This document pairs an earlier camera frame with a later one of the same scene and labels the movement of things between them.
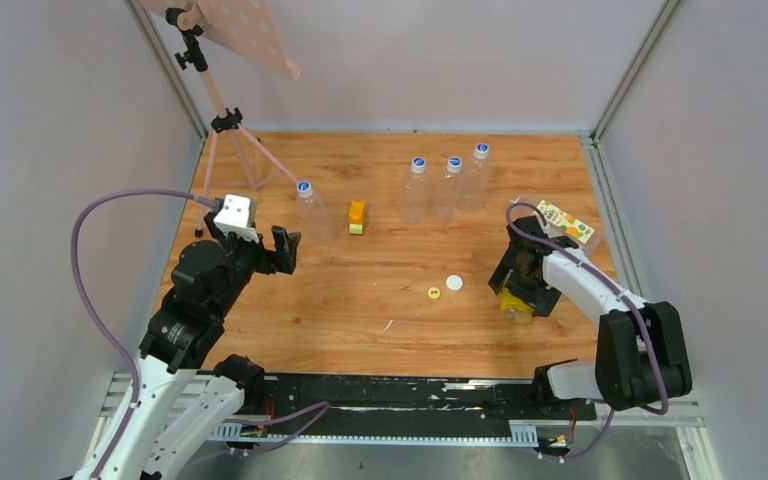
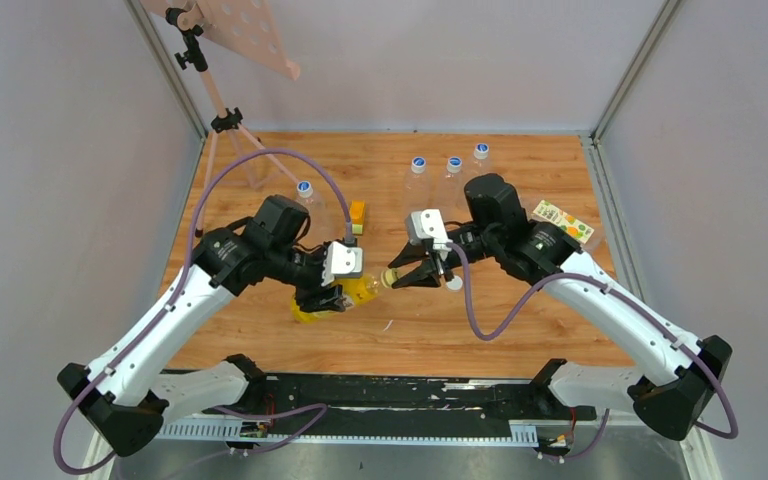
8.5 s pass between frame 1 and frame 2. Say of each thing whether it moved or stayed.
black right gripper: moved
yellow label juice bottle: moved
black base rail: stayed
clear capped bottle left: stayed
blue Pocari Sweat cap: stayed
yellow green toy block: stayed
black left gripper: moved
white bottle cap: stayed
